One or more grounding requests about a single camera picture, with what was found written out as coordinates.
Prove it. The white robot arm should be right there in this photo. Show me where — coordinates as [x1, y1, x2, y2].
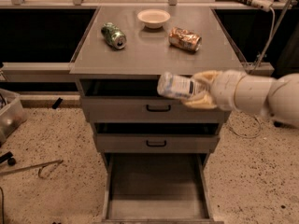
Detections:
[183, 70, 299, 128]

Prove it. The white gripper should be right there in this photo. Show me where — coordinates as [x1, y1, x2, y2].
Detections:
[182, 70, 247, 111]

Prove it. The black small floor object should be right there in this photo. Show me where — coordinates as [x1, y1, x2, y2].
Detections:
[52, 97, 63, 109]

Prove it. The black tool on floor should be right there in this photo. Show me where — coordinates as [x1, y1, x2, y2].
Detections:
[0, 151, 16, 166]

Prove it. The green soda can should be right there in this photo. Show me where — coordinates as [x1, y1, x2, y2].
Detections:
[101, 22, 127, 49]

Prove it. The white cable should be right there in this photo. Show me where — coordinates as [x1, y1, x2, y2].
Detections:
[228, 7, 277, 140]

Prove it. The bottom drawer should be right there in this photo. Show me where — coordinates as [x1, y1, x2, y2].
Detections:
[101, 154, 224, 224]

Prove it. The white bowl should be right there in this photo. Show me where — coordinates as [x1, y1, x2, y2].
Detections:
[137, 9, 170, 29]

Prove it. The middle drawer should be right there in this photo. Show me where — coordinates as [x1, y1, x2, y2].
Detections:
[93, 123, 220, 153]

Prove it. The orange crushed soda can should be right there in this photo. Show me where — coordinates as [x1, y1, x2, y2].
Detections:
[168, 27, 202, 52]

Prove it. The grey drawer cabinet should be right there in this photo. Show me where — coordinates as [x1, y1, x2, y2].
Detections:
[68, 5, 249, 224]

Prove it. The drawer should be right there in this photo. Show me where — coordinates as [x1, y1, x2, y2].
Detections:
[93, 123, 220, 153]
[101, 154, 224, 224]
[79, 79, 230, 123]

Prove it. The metal rod on floor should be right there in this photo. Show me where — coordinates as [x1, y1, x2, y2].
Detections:
[0, 160, 63, 177]

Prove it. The top drawer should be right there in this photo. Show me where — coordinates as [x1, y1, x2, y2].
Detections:
[79, 79, 230, 123]

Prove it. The clear plastic bin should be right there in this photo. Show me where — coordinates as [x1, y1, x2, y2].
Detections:
[0, 89, 27, 146]

